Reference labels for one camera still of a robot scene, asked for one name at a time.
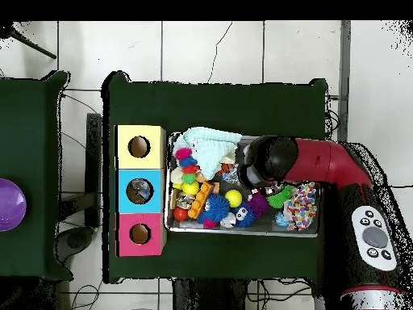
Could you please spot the yellow ball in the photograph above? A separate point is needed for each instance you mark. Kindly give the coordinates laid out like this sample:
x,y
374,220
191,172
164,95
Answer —
x,y
233,198
190,188

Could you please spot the orange and purple toy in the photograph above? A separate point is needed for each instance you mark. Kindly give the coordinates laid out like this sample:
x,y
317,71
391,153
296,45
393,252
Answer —
x,y
200,200

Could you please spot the blue spiky ball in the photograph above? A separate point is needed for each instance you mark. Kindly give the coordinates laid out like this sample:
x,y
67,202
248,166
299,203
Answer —
x,y
217,206
244,217

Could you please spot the wooden box with three holes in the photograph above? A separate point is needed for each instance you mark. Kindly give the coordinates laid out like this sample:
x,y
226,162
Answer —
x,y
156,193

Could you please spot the colourful patterned cloth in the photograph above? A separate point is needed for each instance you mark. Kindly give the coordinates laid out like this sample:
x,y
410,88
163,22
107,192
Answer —
x,y
301,206

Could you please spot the purple spiky toy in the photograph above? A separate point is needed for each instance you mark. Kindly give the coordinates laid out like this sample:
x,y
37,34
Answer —
x,y
258,205

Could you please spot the shallow mesh bin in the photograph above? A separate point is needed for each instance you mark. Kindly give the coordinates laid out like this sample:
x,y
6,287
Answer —
x,y
245,233

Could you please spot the dark green side tablecloth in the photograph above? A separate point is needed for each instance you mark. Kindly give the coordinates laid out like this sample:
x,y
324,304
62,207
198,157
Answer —
x,y
29,129

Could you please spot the light blue knitted cloth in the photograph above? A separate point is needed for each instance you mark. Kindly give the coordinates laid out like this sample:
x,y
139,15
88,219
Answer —
x,y
213,145

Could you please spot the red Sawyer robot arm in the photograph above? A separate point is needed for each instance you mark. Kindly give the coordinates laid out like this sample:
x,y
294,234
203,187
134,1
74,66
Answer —
x,y
322,161

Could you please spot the black tripod leg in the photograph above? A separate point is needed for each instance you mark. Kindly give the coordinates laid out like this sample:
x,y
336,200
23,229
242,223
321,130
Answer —
x,y
32,46

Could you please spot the grey round foot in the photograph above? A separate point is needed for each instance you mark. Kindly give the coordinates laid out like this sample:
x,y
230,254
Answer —
x,y
75,240

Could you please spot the purple bowl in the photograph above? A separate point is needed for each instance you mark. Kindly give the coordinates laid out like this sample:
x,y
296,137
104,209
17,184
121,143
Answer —
x,y
11,205

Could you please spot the green spiky ball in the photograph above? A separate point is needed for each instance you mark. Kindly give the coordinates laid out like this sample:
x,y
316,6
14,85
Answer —
x,y
280,198

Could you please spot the multicolour spiky caterpillar toy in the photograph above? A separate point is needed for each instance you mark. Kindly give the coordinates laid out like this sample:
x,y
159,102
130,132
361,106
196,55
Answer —
x,y
188,163

